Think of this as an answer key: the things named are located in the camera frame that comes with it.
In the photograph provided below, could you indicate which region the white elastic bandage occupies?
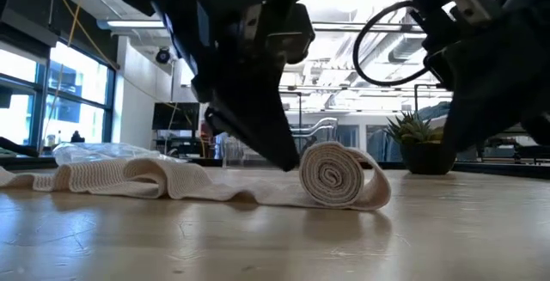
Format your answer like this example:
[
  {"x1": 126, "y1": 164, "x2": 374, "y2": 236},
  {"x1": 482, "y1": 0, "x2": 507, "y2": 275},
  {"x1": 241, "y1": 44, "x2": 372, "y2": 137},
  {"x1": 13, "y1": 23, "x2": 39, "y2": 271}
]
[{"x1": 0, "y1": 141, "x2": 392, "y2": 212}]

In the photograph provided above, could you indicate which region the black monitor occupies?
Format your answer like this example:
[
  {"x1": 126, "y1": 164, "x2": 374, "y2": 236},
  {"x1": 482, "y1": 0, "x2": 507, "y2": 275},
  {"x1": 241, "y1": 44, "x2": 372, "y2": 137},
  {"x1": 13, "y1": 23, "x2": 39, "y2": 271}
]
[{"x1": 151, "y1": 101, "x2": 201, "y2": 131}]

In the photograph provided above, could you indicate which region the succulent in black pot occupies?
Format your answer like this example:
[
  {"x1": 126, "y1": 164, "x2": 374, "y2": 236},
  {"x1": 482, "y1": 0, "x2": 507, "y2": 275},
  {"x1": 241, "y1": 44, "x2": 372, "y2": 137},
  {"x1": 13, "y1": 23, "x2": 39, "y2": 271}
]
[{"x1": 384, "y1": 111, "x2": 457, "y2": 175}]

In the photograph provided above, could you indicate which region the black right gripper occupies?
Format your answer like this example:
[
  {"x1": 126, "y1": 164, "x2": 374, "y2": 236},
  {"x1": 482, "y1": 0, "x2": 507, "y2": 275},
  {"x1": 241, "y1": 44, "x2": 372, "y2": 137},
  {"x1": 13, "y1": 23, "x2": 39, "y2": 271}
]
[{"x1": 406, "y1": 0, "x2": 550, "y2": 153}]

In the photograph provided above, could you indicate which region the clear plastic bag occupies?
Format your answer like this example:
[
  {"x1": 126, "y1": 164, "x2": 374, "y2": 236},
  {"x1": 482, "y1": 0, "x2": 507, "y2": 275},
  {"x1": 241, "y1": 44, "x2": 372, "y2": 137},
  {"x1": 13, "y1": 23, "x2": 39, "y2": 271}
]
[{"x1": 52, "y1": 142, "x2": 186, "y2": 166}]

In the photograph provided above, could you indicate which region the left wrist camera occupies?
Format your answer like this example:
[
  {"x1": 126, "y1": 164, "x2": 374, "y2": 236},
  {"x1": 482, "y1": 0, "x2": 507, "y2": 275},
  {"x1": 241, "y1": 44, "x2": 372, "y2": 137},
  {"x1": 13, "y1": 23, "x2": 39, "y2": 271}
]
[{"x1": 266, "y1": 3, "x2": 317, "y2": 65}]

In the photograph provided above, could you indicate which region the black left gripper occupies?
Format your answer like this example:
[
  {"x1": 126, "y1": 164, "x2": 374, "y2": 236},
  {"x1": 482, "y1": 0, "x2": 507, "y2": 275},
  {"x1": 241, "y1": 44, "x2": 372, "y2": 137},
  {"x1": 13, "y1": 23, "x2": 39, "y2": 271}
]
[{"x1": 122, "y1": 0, "x2": 297, "y2": 157}]

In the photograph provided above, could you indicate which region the black looped cable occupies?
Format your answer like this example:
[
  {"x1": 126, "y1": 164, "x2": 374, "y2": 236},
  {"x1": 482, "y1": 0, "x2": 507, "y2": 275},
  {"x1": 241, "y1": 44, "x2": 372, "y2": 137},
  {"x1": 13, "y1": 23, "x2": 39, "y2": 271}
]
[{"x1": 352, "y1": 0, "x2": 431, "y2": 88}]

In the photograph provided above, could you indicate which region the clear plastic container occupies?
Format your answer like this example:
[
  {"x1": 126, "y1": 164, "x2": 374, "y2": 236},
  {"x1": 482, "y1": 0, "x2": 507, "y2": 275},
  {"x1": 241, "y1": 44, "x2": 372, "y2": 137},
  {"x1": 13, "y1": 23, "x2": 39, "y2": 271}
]
[{"x1": 221, "y1": 117, "x2": 339, "y2": 168}]

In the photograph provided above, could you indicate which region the blue-framed window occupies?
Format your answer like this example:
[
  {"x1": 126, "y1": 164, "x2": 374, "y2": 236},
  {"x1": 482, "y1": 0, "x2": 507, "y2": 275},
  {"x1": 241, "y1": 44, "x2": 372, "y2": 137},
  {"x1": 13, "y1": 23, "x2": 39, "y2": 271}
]
[{"x1": 0, "y1": 40, "x2": 116, "y2": 156}]

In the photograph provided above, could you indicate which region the ceiling light bar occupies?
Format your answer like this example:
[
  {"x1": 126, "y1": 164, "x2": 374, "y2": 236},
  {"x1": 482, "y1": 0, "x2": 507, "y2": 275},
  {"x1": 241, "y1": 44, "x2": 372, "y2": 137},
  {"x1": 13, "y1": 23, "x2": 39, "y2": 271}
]
[{"x1": 97, "y1": 18, "x2": 167, "y2": 31}]

